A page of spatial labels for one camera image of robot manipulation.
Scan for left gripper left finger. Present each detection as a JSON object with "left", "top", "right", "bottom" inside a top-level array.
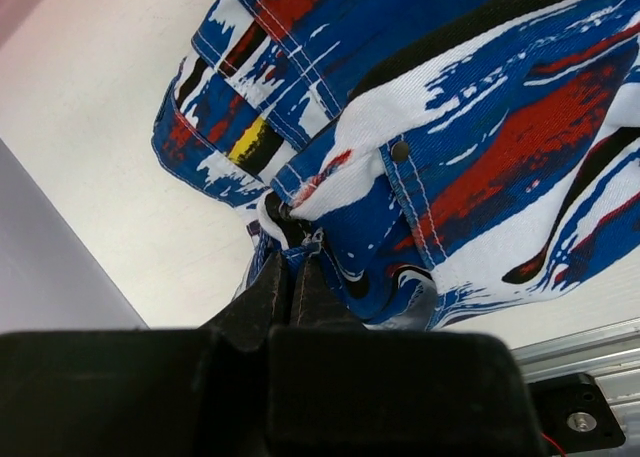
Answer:
[{"left": 200, "top": 252, "right": 290, "bottom": 350}]

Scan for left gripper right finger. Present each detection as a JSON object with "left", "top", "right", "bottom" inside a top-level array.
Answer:
[{"left": 287, "top": 257, "right": 366, "bottom": 334}]

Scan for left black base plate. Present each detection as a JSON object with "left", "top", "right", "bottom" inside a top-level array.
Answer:
[{"left": 528, "top": 373, "right": 627, "bottom": 454}]

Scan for blue white red patterned trousers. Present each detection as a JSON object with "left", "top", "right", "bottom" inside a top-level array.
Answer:
[{"left": 151, "top": 0, "right": 639, "bottom": 330}]

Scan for aluminium frame rail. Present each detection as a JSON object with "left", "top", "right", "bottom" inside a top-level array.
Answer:
[{"left": 514, "top": 319, "right": 639, "bottom": 456}]

